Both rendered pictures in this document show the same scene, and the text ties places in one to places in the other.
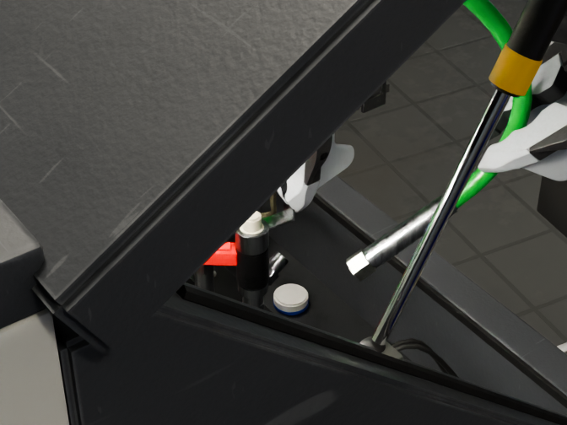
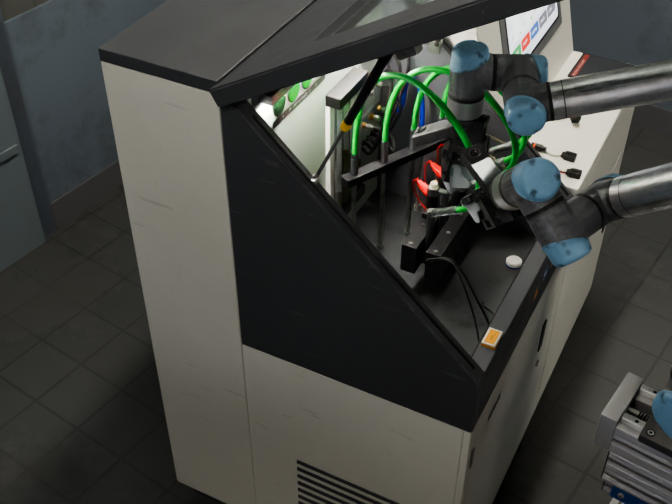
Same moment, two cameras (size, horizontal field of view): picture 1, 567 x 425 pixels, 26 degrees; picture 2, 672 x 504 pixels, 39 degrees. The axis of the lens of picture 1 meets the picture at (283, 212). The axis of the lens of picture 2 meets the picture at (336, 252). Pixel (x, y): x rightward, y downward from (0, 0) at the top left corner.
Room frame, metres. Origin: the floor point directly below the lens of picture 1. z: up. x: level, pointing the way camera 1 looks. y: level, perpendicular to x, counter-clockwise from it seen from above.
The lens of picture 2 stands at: (-0.18, -1.40, 2.40)
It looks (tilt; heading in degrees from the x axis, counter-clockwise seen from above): 41 degrees down; 63
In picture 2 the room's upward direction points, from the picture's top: straight up
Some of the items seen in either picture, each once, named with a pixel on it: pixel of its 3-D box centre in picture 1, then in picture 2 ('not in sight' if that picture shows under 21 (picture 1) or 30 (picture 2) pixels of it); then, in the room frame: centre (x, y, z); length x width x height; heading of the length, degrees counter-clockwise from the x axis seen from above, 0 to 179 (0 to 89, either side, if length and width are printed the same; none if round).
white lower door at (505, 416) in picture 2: not in sight; (504, 422); (0.94, -0.18, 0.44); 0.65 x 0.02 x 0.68; 36
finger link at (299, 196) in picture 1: (323, 166); (457, 181); (0.81, -0.03, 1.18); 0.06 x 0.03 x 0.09; 126
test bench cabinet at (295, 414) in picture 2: not in sight; (405, 396); (0.77, 0.05, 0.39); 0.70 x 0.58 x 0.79; 36
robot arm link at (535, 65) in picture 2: not in sight; (519, 77); (0.90, -0.08, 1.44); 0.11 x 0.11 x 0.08; 60
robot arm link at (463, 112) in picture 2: not in sight; (465, 103); (0.83, -0.02, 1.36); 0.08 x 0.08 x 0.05
